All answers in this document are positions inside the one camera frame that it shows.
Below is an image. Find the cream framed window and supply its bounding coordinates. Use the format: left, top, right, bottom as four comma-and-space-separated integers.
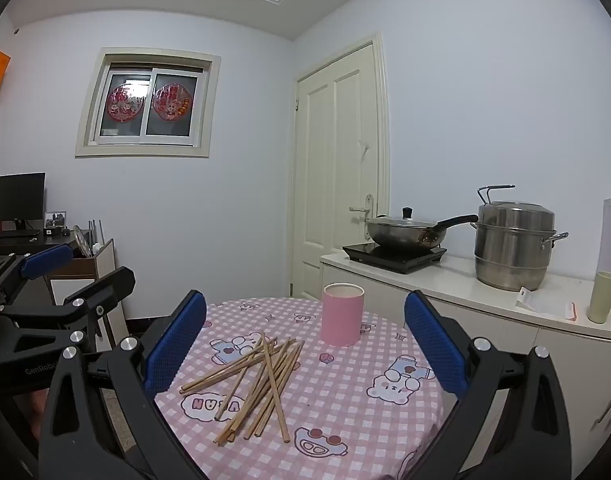
75, 47, 222, 159

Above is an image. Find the red round window decoration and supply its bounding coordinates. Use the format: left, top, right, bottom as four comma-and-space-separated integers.
152, 84, 188, 121
106, 85, 145, 122

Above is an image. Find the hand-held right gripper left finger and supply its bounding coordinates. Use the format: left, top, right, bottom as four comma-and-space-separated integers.
38, 289, 208, 480

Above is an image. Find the bunch of wooden chopsticks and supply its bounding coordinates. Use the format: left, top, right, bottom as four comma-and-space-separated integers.
179, 331, 306, 447

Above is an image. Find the pink cup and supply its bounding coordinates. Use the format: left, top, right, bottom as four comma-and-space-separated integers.
321, 282, 365, 348

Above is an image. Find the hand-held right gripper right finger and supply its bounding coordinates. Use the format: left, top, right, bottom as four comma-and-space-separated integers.
403, 290, 573, 480

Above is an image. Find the black computer monitor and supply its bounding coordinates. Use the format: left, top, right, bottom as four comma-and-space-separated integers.
0, 172, 47, 233

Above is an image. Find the glass wok lid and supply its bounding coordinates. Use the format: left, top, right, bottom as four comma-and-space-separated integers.
368, 206, 439, 226

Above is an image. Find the steel steamer pot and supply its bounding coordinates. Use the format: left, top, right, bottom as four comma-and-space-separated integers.
469, 185, 569, 292

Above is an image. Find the black induction cooker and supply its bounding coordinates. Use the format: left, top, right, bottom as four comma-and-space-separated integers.
342, 241, 449, 275

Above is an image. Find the cream panelled door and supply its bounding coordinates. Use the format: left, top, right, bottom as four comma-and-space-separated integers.
288, 32, 391, 301

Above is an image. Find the pink checked printed tablecloth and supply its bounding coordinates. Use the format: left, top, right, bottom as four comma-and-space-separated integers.
154, 297, 443, 480

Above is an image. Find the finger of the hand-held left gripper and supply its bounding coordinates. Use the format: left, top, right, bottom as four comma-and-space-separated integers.
0, 246, 75, 311
0, 266, 137, 352

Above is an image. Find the metal door handle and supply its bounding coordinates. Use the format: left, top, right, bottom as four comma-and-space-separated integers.
349, 193, 375, 221

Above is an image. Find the metal cabinet handle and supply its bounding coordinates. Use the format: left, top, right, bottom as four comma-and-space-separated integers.
590, 387, 611, 433

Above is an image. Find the pale green cup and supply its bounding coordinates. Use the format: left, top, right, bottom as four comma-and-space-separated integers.
587, 270, 611, 324

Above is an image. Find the dark wooden desk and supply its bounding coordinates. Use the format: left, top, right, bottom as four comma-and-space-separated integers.
0, 232, 78, 261

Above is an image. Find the white storage cabinet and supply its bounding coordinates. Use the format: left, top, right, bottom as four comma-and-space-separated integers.
50, 238, 127, 341

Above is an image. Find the steel wok with black handle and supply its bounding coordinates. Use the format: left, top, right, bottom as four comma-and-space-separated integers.
366, 214, 480, 253

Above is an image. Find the round metal plate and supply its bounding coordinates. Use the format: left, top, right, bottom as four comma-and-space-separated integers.
72, 225, 93, 258

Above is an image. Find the white counter cabinet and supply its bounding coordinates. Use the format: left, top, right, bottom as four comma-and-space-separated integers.
319, 249, 611, 480

